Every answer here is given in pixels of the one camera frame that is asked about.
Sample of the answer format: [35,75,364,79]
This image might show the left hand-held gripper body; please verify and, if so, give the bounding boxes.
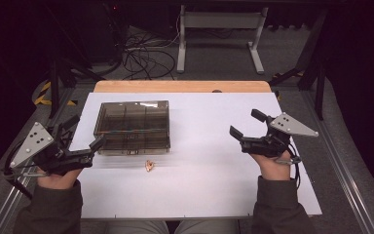
[9,122,95,176]

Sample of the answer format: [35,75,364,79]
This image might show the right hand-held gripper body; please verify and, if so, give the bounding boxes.
[240,111,319,159]

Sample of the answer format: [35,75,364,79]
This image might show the person's left hand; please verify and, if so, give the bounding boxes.
[36,167,83,190]

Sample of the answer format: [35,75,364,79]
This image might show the person's right hand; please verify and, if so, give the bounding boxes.
[250,150,293,181]

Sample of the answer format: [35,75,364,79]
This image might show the smoky clear compartment box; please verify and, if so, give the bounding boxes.
[93,99,171,156]

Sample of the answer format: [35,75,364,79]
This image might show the yellow-black hazard tape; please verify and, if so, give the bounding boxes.
[33,80,79,107]

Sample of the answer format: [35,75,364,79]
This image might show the white board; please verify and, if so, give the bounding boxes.
[68,92,323,219]

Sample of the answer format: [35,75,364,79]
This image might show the black tripod stand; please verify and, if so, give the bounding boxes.
[48,3,106,120]

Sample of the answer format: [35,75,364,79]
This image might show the black metal stand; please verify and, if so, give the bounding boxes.
[268,9,328,121]

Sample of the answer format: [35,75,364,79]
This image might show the wooden table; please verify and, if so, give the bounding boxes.
[93,80,273,94]

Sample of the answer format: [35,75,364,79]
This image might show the dark computer tower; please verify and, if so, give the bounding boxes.
[86,0,126,66]

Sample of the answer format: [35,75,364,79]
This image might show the white metal stand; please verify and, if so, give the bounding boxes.
[175,4,270,75]

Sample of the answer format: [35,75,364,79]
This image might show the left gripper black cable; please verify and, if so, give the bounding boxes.
[2,138,48,201]

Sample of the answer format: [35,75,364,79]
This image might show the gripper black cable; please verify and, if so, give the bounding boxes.
[283,137,304,190]
[2,138,48,201]

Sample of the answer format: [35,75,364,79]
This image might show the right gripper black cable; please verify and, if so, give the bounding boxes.
[283,137,304,190]

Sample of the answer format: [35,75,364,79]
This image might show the aluminium rail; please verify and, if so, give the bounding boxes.
[300,91,374,234]
[0,87,79,234]

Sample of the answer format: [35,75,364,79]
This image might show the tangle of black cables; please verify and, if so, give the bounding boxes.
[121,13,180,81]

